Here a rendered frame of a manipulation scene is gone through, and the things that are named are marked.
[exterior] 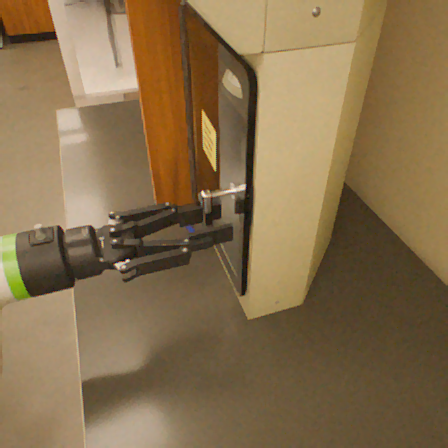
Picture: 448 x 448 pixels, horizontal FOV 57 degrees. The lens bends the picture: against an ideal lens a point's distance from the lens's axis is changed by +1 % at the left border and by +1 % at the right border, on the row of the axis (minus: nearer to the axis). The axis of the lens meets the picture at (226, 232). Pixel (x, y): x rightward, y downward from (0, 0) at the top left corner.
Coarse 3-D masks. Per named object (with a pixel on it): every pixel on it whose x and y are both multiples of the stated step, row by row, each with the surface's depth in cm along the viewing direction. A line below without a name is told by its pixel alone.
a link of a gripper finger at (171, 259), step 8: (184, 248) 57; (152, 256) 56; (160, 256) 56; (168, 256) 56; (176, 256) 57; (128, 264) 55; (136, 264) 55; (144, 264) 56; (152, 264) 56; (160, 264) 57; (168, 264) 57; (176, 264) 58; (184, 264) 58; (120, 272) 55; (136, 272) 56; (144, 272) 57; (152, 272) 57; (128, 280) 56
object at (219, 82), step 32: (192, 32) 63; (192, 64) 68; (224, 64) 52; (192, 96) 73; (224, 96) 55; (192, 128) 78; (224, 128) 58; (224, 160) 62; (224, 224) 71; (224, 256) 76
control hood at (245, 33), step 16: (192, 0) 38; (208, 0) 38; (224, 0) 39; (240, 0) 39; (256, 0) 39; (208, 16) 39; (224, 16) 39; (240, 16) 40; (256, 16) 40; (224, 32) 40; (240, 32) 41; (256, 32) 41; (240, 48) 42; (256, 48) 42
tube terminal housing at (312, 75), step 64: (320, 0) 42; (384, 0) 56; (256, 64) 46; (320, 64) 46; (256, 128) 50; (320, 128) 52; (256, 192) 55; (320, 192) 59; (256, 256) 64; (320, 256) 82
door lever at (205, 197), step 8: (232, 184) 60; (208, 192) 59; (216, 192) 59; (224, 192) 60; (232, 192) 60; (200, 200) 59; (208, 200) 59; (208, 208) 60; (208, 216) 61; (208, 224) 62
